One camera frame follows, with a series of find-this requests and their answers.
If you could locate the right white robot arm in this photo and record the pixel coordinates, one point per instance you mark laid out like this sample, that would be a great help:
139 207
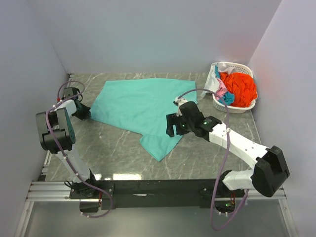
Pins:
268 168

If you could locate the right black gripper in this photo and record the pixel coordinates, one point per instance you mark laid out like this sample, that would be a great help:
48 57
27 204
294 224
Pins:
172 120

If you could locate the white cloth in basket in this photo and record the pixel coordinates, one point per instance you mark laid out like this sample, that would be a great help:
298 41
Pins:
211 81

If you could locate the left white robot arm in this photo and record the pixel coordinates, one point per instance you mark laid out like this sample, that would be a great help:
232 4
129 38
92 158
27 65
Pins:
56 135

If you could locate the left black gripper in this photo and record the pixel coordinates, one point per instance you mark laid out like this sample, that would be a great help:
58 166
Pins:
86 113

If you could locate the aluminium rail frame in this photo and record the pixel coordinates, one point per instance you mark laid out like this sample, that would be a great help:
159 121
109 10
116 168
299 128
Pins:
159 110

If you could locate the pink cloth in basket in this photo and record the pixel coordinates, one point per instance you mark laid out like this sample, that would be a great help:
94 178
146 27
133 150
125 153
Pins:
222 90

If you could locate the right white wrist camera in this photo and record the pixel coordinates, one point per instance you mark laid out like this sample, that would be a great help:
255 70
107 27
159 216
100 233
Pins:
179 101

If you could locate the blue cloth in basket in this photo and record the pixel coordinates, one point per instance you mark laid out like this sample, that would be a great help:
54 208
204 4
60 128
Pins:
228 98

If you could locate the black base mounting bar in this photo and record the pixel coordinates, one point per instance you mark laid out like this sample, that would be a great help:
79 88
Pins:
142 193

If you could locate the orange t shirt in basket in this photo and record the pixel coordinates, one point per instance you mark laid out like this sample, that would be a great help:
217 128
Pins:
242 86

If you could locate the teal t shirt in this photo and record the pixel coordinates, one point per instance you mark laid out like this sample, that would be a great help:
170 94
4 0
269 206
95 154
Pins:
141 106

